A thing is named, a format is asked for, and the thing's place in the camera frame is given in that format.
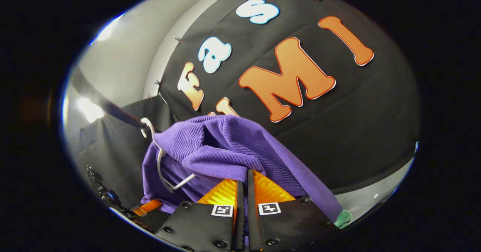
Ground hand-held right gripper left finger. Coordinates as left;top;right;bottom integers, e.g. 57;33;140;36
155;179;247;252

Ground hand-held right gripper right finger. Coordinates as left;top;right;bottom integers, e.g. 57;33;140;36
247;169;340;252

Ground purple ribbed shirt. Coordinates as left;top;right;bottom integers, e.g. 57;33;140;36
141;115;344;224

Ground green laundry hamper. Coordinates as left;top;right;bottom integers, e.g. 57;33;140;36
334;210;353;229

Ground white clothes hanger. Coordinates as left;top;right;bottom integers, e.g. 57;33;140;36
140;118;197;192

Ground black clothes rack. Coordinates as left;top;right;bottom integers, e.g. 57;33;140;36
70;67;150;130

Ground ceiling light panel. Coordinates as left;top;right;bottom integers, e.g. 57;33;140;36
90;14;124;44
77;97;104;123

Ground row of small backdrop clips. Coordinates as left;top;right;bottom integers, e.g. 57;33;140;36
147;37;183;99

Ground black backdrop cloth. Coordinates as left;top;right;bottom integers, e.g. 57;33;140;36
77;0;420;207

